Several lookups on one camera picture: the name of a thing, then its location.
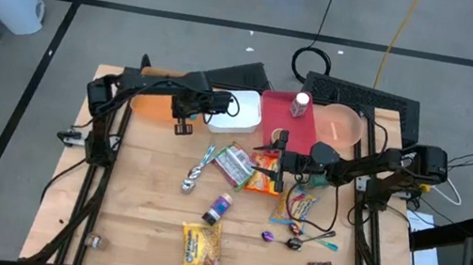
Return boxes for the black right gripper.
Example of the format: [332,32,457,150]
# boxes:
[246,124,317,197]

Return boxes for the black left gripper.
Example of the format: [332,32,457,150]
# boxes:
[166,83,235,144]

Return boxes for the orange ramen noodle packet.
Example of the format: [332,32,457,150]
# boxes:
[244,148,288,198]

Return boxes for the green-edged ramen noodle packet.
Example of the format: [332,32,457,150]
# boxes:
[208,140,260,194]

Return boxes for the multicoloured ramen noodle packet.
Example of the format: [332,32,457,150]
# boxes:
[268,183,321,231]

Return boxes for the white-lid spice jar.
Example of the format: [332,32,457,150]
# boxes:
[288,90,312,121]

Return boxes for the purple-label garlic powder jar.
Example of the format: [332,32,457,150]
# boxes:
[200,189,235,229]

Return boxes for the teal-patterned handle metal spoon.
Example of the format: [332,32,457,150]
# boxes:
[181,141,218,197]

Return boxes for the white plastic bin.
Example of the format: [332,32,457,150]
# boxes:
[205,84,268,141]

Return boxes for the black slanted panel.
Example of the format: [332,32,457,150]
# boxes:
[198,53,276,95]

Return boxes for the red plastic tray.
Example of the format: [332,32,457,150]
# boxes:
[251,86,327,166]

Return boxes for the orange rectangular tray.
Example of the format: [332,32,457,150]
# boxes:
[128,63,213,129]

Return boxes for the iridescent purple spoon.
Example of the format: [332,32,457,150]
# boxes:
[259,229,292,248]

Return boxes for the translucent pink bowl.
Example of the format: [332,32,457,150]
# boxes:
[309,100,368,154]

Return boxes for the dark iridescent spoon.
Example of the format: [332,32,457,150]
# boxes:
[285,223,338,257]

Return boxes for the black perforated box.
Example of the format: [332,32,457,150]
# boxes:
[294,69,427,150]

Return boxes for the yellow ramen noodle packet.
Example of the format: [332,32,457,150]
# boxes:
[175,217,230,265]

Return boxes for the white paper sheet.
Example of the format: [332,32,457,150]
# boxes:
[398,209,449,265]

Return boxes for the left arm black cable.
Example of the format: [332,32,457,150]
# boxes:
[199,88,244,130]

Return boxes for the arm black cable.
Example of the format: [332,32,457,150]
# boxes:
[280,177,344,236]
[199,88,244,130]

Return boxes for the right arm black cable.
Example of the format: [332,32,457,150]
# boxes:
[280,177,344,236]

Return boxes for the black aluminium table frame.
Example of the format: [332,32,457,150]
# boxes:
[18,39,451,265]

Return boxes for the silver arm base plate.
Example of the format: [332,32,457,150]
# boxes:
[353,174,418,202]
[55,125,91,150]

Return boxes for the black hanging cable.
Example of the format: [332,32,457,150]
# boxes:
[288,0,343,89]

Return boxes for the yellow hanging cable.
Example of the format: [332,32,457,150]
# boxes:
[371,0,424,95]

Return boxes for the white cable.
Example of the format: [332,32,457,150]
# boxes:
[397,150,470,208]

